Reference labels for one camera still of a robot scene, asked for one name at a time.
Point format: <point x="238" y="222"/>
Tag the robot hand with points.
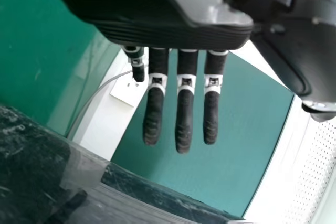
<point x="157" y="9"/>

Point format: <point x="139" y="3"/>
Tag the white socket strip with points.
<point x="123" y="93"/>

